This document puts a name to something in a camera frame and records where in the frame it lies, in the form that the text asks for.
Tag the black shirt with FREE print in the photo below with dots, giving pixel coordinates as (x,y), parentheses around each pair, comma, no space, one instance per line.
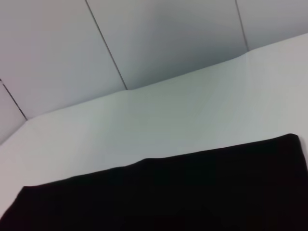
(168,197)

